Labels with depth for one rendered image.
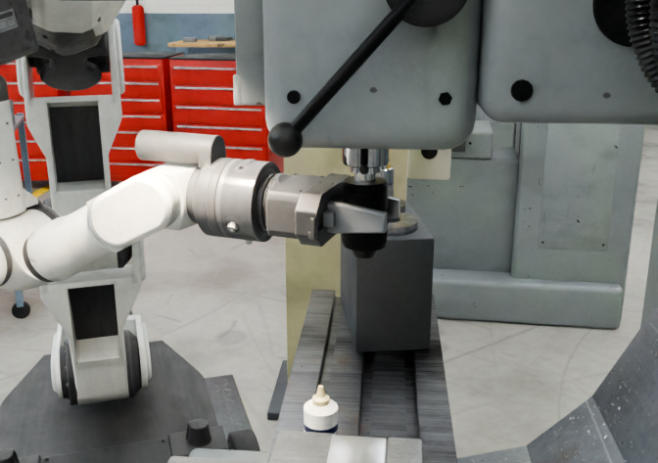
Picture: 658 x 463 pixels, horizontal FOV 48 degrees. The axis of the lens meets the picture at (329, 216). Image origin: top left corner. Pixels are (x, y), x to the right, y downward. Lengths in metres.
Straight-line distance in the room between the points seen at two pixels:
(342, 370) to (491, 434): 1.62
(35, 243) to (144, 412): 0.83
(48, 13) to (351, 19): 0.53
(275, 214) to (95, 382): 0.93
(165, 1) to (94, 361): 8.77
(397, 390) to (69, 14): 0.68
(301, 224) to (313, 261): 1.90
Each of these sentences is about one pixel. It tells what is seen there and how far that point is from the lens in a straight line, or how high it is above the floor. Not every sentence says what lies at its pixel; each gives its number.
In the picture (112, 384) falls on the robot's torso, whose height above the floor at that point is 0.67.
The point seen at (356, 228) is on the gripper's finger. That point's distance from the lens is 0.75.
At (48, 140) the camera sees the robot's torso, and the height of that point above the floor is 1.20.
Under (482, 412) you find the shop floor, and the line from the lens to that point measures 2.83.
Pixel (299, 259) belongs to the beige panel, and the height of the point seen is 0.54.
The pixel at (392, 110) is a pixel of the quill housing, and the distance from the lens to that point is 0.65.
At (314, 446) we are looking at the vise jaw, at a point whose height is 1.01.
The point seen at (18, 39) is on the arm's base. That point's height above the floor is 1.39.
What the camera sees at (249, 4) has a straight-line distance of 0.74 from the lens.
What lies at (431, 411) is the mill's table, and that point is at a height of 0.90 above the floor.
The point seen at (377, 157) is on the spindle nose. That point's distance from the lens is 0.74.
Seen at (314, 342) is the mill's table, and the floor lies 0.90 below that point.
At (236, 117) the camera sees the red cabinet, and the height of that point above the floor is 0.60.
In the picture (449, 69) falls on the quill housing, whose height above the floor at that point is 1.38.
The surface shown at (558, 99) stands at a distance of 0.65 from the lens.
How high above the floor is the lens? 1.45
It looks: 17 degrees down
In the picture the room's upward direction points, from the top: straight up
